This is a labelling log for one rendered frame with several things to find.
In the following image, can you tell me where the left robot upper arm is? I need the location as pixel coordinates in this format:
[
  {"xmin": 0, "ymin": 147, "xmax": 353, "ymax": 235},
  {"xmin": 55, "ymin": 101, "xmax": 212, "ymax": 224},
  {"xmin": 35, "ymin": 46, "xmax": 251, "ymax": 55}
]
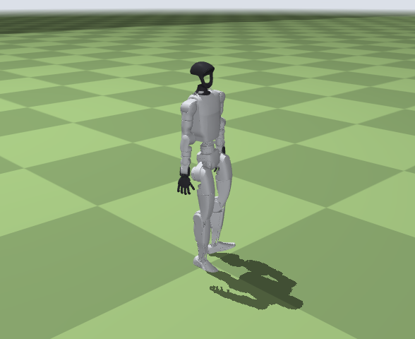
[{"xmin": 215, "ymin": 90, "xmax": 226, "ymax": 129}]

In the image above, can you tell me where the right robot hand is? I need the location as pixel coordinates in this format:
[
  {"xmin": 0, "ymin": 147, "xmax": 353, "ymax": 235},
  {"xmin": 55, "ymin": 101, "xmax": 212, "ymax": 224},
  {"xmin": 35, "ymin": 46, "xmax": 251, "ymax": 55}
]
[{"xmin": 177, "ymin": 167, "xmax": 195, "ymax": 195}]

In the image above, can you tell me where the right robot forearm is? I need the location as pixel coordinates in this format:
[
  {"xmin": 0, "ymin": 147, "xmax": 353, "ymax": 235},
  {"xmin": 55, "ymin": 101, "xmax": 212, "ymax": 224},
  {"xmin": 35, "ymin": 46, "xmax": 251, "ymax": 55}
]
[{"xmin": 180, "ymin": 135, "xmax": 192, "ymax": 174}]

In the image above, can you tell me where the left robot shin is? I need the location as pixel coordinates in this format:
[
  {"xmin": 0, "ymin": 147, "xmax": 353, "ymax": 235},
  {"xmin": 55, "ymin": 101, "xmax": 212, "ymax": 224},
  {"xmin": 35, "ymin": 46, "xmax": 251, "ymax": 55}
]
[{"xmin": 210, "ymin": 203, "xmax": 226, "ymax": 246}]

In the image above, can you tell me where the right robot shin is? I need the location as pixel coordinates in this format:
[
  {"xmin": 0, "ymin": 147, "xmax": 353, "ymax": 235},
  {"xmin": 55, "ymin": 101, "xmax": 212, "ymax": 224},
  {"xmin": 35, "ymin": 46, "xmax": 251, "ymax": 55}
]
[{"xmin": 193, "ymin": 213, "xmax": 210, "ymax": 263}]

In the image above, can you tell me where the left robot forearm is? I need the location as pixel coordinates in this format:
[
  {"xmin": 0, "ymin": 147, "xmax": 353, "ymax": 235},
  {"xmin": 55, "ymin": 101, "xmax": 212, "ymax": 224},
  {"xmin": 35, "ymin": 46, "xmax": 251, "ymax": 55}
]
[{"xmin": 215, "ymin": 128, "xmax": 225, "ymax": 153}]

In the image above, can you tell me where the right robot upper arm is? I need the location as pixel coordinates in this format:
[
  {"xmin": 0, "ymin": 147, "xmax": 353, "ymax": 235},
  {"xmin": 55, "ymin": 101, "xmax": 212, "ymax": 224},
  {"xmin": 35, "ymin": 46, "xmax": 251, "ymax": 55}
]
[{"xmin": 180, "ymin": 99, "xmax": 197, "ymax": 145}]

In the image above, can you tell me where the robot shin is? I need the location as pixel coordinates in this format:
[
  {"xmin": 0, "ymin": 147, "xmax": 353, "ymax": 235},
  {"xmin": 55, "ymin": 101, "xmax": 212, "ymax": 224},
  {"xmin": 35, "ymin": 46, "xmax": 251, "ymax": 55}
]
[
  {"xmin": 210, "ymin": 203, "xmax": 226, "ymax": 246},
  {"xmin": 193, "ymin": 213, "xmax": 210, "ymax": 263}
]

